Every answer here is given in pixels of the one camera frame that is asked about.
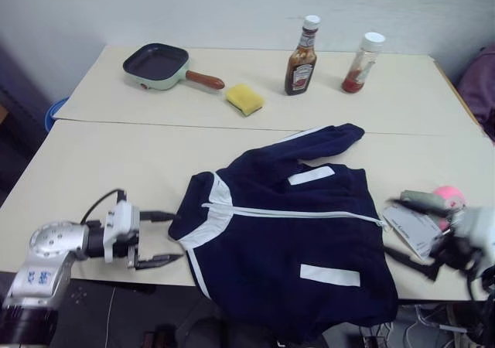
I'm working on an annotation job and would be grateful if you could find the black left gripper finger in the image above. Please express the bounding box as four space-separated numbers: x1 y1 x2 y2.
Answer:
138 209 176 223
135 252 185 271

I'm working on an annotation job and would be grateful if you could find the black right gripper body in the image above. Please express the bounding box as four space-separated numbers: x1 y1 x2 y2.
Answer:
428 234 483 276

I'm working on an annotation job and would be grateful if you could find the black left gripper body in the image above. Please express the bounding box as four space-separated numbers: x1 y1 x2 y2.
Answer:
114 210 144 271

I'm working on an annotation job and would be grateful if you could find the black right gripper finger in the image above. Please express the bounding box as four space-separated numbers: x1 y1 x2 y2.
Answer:
384 245 442 284
386 196 454 219

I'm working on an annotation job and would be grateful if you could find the navy blue zip jacket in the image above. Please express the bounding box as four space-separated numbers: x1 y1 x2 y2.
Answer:
167 122 400 343

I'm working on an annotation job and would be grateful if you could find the grey oblong object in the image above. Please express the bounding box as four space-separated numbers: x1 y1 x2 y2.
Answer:
399 189 446 209

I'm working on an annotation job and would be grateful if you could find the grey white paper card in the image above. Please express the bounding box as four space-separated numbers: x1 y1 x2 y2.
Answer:
381 202 446 261

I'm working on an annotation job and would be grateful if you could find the pink ball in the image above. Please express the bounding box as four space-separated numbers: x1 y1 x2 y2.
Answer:
432 185 467 225

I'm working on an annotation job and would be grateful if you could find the purple fabric bag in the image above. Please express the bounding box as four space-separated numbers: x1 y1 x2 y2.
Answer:
456 43 495 145

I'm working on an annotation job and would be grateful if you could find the yellow kitchen sponge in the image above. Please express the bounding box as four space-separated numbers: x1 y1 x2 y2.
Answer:
225 84 266 118

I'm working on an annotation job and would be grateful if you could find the blue plastic bucket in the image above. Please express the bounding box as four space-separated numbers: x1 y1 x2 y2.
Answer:
44 97 71 133

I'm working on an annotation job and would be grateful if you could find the clear jar white lid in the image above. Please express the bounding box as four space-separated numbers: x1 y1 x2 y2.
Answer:
340 32 386 94

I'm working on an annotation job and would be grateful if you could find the green square frying pan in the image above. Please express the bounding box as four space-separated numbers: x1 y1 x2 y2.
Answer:
122 43 226 93

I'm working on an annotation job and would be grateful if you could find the brown sauce ketchup bottle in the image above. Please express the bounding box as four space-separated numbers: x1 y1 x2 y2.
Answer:
284 15 323 97

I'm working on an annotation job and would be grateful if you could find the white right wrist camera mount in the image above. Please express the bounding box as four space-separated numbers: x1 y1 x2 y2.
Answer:
449 205 495 255

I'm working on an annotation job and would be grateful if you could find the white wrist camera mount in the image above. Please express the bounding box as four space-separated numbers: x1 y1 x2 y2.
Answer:
449 205 495 255
101 198 142 264

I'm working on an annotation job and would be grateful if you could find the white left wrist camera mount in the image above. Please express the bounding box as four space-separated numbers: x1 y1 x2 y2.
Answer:
101 198 142 264

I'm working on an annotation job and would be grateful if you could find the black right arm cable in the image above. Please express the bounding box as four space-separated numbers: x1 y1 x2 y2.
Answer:
465 268 489 303

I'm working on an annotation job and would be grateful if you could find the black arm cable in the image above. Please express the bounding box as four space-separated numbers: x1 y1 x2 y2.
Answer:
80 188 128 226
465 268 489 303

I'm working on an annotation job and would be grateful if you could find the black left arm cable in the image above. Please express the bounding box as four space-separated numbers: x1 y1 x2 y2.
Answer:
80 188 128 226

